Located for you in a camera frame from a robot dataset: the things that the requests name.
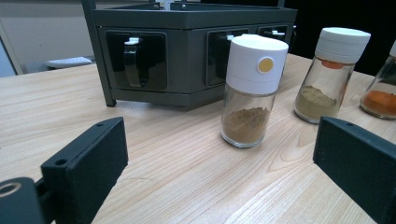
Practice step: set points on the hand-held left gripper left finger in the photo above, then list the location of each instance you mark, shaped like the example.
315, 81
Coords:
87, 168

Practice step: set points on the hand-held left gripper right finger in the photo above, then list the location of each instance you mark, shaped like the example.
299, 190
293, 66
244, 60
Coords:
361, 161

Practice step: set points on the spice jar with orange powder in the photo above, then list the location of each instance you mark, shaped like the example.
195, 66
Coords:
381, 99

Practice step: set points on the spice jar with olive powder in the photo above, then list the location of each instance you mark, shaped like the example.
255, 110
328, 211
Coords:
320, 90

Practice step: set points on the spice jar with yellow dot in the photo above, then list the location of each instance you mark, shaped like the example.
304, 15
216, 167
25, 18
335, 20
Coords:
252, 77

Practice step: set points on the dark grey spice rack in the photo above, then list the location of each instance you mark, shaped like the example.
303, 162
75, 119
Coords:
186, 62

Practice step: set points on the white flat device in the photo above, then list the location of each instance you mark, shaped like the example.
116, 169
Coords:
68, 62

